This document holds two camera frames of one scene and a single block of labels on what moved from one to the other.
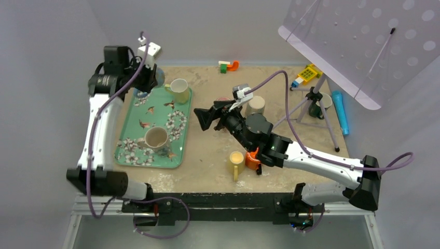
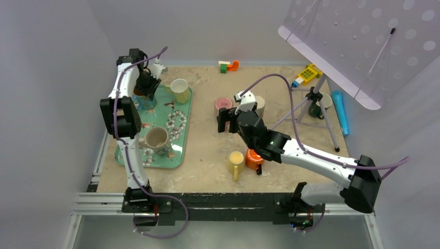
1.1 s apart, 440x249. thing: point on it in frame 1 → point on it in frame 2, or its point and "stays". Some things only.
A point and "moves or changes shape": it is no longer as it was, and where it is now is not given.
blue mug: x=160 y=76 moves or changes shape
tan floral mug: x=156 y=139 stays
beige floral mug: x=257 y=105 stays
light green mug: x=180 y=88 stays
